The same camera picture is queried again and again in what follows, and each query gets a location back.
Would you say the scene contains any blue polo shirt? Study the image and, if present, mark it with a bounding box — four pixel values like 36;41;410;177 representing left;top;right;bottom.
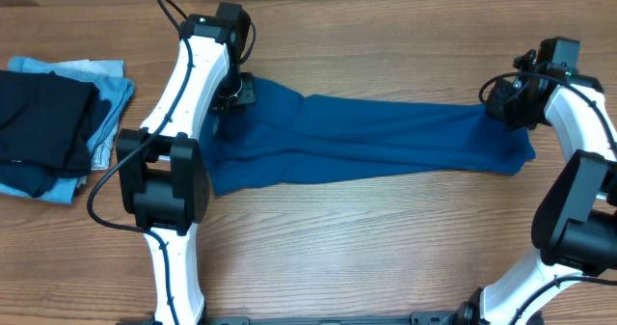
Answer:
199;78;535;196

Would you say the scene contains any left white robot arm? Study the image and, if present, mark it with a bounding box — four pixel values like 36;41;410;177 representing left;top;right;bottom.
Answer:
116;3;255;324

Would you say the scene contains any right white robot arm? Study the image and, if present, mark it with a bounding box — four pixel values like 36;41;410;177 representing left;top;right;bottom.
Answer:
444;37;616;325

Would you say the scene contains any light blue folded garment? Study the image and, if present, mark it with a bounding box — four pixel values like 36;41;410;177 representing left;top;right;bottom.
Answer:
0;55;135;205

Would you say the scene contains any black folded garment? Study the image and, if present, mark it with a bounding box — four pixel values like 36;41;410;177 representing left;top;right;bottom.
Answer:
1;70;99;177

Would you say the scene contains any dark navy folded garment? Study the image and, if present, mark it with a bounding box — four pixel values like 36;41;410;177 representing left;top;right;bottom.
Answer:
1;99;112;198

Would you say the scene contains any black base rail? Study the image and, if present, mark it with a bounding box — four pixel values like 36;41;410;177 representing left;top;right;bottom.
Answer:
118;310;544;325

